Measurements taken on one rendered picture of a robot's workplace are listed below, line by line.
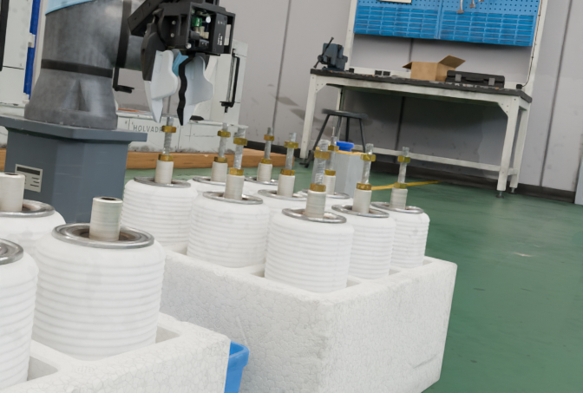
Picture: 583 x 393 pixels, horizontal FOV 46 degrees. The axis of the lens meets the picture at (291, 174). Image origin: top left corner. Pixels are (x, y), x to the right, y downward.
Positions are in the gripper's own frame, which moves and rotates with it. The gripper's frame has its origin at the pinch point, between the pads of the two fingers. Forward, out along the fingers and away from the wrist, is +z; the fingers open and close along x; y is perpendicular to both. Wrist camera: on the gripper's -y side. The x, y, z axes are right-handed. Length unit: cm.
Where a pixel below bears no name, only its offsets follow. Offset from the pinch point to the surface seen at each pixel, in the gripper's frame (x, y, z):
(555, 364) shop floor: 65, 29, 34
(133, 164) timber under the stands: 131, -222, 32
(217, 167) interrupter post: 10.5, -1.5, 7.0
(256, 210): 2.8, 16.7, 9.8
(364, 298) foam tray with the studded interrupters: 7.6, 31.0, 16.8
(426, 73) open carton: 389, -242, -49
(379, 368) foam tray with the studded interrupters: 14.5, 29.3, 26.6
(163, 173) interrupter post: -0.7, 1.6, 7.7
